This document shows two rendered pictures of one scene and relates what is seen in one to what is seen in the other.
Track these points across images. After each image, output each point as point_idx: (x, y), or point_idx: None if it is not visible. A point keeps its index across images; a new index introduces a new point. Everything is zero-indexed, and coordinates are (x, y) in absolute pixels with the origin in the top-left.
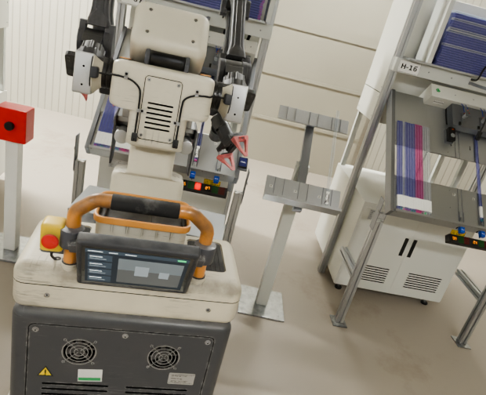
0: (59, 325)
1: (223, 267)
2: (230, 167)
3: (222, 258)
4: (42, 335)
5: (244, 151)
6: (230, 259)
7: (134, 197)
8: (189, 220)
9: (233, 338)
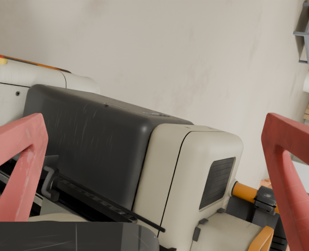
0: None
1: (231, 158)
2: (41, 164)
3: (224, 159)
4: None
5: (284, 147)
6: (228, 149)
7: None
8: (271, 233)
9: None
